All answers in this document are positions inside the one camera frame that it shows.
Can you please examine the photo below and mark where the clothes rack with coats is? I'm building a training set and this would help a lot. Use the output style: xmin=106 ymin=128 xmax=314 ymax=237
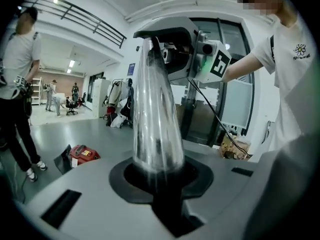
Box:
xmin=103 ymin=78 xmax=135 ymax=129

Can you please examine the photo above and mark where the white locker cabinet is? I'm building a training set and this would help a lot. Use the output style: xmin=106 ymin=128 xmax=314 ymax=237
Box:
xmin=91 ymin=78 xmax=112 ymax=119

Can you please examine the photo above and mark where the person's white t-shirt torso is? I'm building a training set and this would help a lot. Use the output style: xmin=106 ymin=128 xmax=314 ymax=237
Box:
xmin=249 ymin=7 xmax=320 ymax=155

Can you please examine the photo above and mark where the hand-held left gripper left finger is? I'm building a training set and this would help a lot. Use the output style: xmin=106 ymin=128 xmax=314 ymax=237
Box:
xmin=24 ymin=156 xmax=176 ymax=240

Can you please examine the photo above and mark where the black office chair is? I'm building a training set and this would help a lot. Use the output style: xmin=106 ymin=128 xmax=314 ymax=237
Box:
xmin=65 ymin=97 xmax=79 ymax=117

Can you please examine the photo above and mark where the white shelf rack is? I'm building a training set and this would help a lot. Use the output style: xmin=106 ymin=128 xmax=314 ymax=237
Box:
xmin=31 ymin=76 xmax=43 ymax=107

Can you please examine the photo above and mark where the black balcony railing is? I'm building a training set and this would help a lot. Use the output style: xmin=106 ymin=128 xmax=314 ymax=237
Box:
xmin=21 ymin=0 xmax=128 ymax=49

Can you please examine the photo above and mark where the white panel board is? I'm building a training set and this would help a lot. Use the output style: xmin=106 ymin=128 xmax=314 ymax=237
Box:
xmin=221 ymin=80 xmax=254 ymax=130

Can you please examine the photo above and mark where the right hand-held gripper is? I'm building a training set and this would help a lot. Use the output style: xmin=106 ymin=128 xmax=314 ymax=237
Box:
xmin=133 ymin=16 xmax=232 ymax=84

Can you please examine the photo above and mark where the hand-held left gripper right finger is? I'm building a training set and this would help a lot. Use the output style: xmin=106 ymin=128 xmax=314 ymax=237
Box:
xmin=183 ymin=156 xmax=258 ymax=226

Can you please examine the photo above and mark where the person's right forearm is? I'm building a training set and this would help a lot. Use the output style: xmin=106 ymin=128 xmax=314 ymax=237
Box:
xmin=221 ymin=50 xmax=266 ymax=84

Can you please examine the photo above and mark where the blue wall sign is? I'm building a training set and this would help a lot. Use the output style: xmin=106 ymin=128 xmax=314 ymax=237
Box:
xmin=126 ymin=62 xmax=137 ymax=76

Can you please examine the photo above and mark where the printed cardboard box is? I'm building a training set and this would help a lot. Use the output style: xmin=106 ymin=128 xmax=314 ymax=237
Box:
xmin=219 ymin=133 xmax=251 ymax=160

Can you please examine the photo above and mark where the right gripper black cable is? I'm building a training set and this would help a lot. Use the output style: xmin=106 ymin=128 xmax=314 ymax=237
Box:
xmin=187 ymin=76 xmax=251 ymax=158

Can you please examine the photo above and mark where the white plastic bag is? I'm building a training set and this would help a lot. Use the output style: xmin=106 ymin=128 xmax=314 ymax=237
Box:
xmin=110 ymin=113 xmax=125 ymax=129

